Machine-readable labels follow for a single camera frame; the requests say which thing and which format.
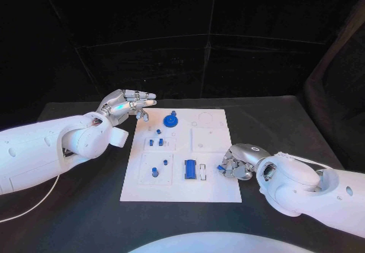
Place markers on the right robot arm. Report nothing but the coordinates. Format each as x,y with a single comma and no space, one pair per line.
314,197

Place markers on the large blue gear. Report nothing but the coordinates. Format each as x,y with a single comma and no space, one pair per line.
171,121

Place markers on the white task board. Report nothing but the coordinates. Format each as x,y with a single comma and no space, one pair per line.
217,189

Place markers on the small blue block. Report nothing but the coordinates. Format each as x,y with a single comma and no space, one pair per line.
220,168

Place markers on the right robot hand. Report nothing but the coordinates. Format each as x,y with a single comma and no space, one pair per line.
247,154

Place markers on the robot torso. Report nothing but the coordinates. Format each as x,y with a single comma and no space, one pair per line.
223,245

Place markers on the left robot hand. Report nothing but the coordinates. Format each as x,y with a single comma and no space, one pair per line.
117,106

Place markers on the thick blue peg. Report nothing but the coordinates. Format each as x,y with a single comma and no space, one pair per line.
155,172

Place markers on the blue long cylinder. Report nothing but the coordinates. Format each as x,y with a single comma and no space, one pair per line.
191,169

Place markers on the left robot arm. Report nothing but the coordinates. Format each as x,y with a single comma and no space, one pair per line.
28,150

